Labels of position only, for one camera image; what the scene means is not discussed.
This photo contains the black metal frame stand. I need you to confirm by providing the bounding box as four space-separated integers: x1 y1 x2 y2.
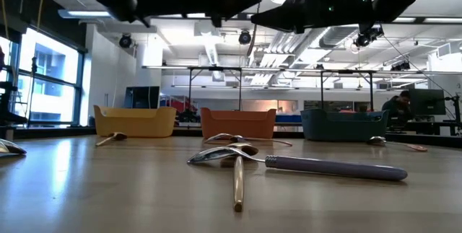
187 66 243 112
320 69 375 112

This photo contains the black tripod stand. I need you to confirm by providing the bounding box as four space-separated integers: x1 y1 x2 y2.
27 56 39 128

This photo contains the black computer monitor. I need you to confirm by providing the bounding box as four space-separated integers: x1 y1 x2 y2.
409 88 447 116

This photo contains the black desk stand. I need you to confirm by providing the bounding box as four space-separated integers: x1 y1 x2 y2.
444 94 462 136

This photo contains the black ceiling camera cluster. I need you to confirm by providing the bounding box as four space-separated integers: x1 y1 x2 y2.
391 61 411 72

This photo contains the yellow plastic bin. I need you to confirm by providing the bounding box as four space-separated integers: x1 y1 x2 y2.
93 105 178 139

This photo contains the large window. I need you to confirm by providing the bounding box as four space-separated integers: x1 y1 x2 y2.
0 27 87 128

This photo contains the long ceiling light strip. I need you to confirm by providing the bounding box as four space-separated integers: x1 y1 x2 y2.
57 9 111 19

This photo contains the dark teal plastic bin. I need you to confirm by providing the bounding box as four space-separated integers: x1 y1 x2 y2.
300 109 390 143

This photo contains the silver ventilation duct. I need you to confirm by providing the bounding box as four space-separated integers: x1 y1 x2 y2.
319 27 362 49

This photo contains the silver spoon red handle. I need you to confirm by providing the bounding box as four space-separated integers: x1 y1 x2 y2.
0 139 28 159
204 133 293 147
367 136 429 153

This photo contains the red cabinet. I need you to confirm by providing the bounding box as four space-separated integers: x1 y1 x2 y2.
160 95 189 114

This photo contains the black overhead rig camera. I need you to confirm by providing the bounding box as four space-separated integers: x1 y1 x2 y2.
353 25 384 49

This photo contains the person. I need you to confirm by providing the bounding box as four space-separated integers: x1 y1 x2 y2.
381 90 412 123

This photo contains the orange plastic bin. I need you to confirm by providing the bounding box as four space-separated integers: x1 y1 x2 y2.
200 107 277 140

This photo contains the blue box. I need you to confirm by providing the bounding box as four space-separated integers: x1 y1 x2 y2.
275 113 302 124

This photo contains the dark office desk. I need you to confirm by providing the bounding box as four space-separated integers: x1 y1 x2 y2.
385 120 462 136

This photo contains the gold spoon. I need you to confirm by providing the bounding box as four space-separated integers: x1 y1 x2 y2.
220 142 259 213

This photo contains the dark standing screen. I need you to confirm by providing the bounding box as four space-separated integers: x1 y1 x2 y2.
124 86 161 110

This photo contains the black aluminium table frame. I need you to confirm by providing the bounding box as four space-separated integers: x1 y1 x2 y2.
14 126 462 148

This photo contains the wooden-handled spoon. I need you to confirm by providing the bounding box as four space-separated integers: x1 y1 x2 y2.
95 131 128 147

